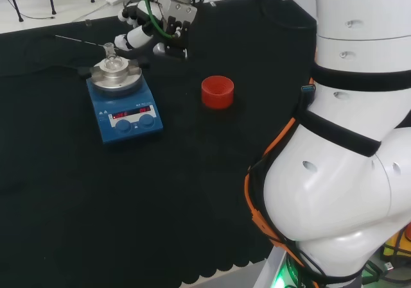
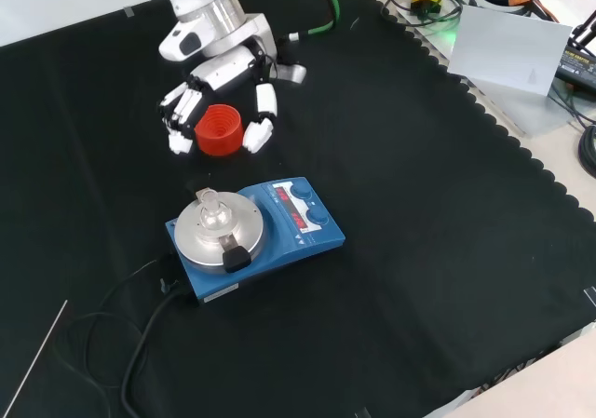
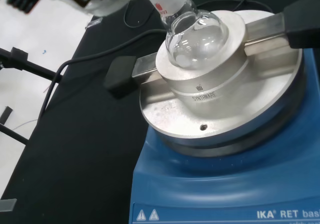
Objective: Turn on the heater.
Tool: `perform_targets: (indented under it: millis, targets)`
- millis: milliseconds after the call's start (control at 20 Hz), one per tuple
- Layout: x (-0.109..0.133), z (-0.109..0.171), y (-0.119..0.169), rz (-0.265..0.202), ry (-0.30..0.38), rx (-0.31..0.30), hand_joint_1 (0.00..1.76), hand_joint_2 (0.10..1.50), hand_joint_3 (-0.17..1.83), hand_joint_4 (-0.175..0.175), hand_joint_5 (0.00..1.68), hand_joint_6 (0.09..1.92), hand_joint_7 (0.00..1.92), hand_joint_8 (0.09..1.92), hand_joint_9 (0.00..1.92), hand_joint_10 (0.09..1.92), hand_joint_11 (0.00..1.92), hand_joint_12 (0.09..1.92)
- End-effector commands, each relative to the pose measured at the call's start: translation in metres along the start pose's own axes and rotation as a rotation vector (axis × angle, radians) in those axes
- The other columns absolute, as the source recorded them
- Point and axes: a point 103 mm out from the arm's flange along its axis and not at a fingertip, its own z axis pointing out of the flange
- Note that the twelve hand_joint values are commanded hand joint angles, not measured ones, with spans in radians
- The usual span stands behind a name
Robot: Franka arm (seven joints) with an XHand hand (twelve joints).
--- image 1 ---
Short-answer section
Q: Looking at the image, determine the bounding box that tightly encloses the grey wrist camera black bracket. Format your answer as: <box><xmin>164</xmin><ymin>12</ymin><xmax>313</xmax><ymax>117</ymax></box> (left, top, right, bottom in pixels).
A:
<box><xmin>153</xmin><ymin>16</ymin><xmax>191</xmax><ymax>60</ymax></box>

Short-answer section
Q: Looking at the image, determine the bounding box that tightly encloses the yellow stop button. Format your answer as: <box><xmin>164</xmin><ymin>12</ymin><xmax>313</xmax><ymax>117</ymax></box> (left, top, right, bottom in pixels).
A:
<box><xmin>383</xmin><ymin>221</ymin><xmax>411</xmax><ymax>260</ymax></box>

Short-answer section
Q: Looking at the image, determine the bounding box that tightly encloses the red ribbed plastic ring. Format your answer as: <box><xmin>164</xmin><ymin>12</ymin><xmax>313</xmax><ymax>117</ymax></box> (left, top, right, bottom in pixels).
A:
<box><xmin>200</xmin><ymin>75</ymin><xmax>235</xmax><ymax>110</ymax></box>

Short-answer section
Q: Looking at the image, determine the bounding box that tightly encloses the orange cable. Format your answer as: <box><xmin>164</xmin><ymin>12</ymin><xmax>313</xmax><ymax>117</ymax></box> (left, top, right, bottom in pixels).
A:
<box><xmin>244</xmin><ymin>114</ymin><xmax>310</xmax><ymax>269</ymax></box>

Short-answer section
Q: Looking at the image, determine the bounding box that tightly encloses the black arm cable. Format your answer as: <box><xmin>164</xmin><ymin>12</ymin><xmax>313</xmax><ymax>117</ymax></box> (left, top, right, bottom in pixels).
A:
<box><xmin>245</xmin><ymin>0</ymin><xmax>318</xmax><ymax>30</ymax></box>

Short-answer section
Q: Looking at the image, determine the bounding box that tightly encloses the clear round-bottom glass flask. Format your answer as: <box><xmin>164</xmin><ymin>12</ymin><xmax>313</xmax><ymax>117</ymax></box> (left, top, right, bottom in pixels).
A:
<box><xmin>102</xmin><ymin>42</ymin><xmax>121</xmax><ymax>71</ymax></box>

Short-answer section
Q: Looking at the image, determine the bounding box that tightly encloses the heater with blue base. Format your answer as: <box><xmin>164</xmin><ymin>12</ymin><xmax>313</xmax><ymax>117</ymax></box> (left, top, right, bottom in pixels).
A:
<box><xmin>85</xmin><ymin>59</ymin><xmax>164</xmax><ymax>145</ymax></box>

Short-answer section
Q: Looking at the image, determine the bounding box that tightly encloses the black bench cloth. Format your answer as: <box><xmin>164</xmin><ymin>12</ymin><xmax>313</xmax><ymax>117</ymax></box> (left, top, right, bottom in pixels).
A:
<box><xmin>0</xmin><ymin>0</ymin><xmax>319</xmax><ymax>288</ymax></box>

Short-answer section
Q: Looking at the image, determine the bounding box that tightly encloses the thin glass rod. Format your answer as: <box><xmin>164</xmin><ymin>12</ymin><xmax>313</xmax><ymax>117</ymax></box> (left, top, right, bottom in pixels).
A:
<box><xmin>54</xmin><ymin>35</ymin><xmax>107</xmax><ymax>48</ymax></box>

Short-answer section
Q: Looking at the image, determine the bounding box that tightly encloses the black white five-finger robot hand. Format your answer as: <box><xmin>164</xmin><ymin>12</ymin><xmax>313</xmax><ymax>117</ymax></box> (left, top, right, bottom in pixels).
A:
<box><xmin>114</xmin><ymin>0</ymin><xmax>198</xmax><ymax>58</ymax></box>

